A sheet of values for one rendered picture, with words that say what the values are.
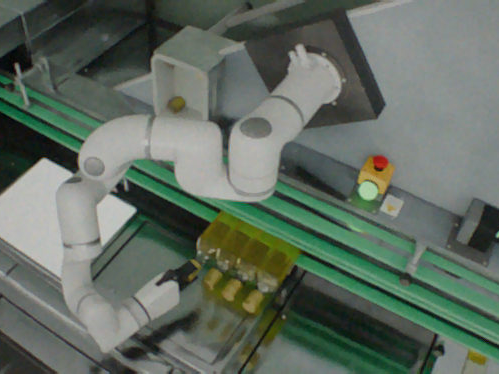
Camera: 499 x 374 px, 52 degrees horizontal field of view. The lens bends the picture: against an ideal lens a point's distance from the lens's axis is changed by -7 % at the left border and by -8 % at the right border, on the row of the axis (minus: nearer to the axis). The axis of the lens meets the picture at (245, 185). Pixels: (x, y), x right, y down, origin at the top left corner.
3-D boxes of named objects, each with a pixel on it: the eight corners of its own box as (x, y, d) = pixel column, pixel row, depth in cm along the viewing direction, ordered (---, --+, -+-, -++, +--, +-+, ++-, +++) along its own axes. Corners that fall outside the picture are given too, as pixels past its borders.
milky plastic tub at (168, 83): (172, 101, 158) (154, 117, 153) (170, 37, 142) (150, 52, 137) (222, 122, 153) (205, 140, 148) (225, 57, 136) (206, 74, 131)
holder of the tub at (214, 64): (174, 114, 162) (159, 129, 158) (171, 37, 142) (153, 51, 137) (223, 135, 157) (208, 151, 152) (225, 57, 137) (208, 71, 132)
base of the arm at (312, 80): (276, 45, 118) (239, 80, 109) (323, 36, 110) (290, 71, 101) (303, 103, 125) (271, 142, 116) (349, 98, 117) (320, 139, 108)
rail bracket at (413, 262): (413, 241, 125) (394, 282, 117) (422, 222, 120) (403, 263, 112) (428, 248, 124) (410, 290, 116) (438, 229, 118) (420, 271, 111)
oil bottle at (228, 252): (254, 212, 150) (211, 267, 138) (255, 199, 146) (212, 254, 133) (272, 221, 149) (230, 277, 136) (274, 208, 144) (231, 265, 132)
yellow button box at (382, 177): (365, 172, 137) (354, 190, 133) (371, 151, 131) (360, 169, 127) (390, 183, 135) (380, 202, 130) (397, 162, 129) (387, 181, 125)
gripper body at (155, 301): (148, 332, 127) (183, 305, 132) (144, 312, 119) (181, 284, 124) (129, 311, 130) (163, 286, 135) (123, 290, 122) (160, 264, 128)
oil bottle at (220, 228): (236, 203, 152) (192, 257, 139) (237, 190, 148) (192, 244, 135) (253, 212, 150) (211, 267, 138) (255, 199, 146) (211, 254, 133)
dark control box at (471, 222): (463, 217, 128) (454, 240, 123) (474, 196, 123) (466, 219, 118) (492, 230, 126) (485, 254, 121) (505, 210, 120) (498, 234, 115)
